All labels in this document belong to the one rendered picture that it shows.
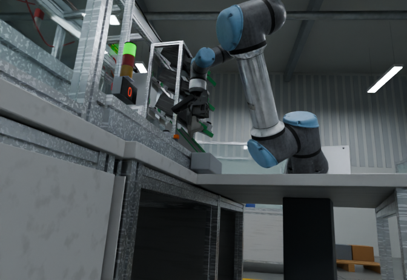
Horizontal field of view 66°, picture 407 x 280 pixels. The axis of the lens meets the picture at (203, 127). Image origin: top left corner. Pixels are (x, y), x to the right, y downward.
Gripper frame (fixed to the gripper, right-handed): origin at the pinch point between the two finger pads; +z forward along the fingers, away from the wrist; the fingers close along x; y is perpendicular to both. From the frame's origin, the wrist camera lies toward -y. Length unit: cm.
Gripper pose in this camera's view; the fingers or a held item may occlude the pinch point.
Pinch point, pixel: (189, 135)
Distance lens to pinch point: 132.0
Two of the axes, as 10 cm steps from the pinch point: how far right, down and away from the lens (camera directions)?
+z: -0.6, 9.6, -2.8
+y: 9.7, -0.2, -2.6
